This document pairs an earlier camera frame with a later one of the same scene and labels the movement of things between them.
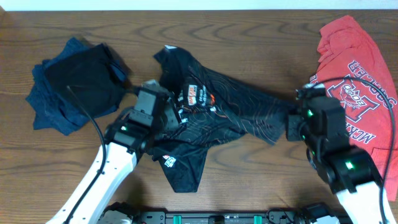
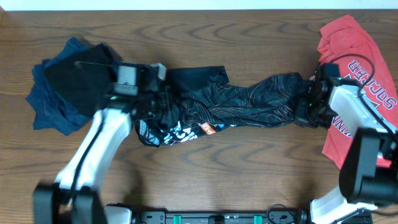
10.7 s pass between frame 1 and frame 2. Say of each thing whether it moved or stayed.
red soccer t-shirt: stayed
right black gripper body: moved
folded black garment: stayed
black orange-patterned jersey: moved
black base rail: stayed
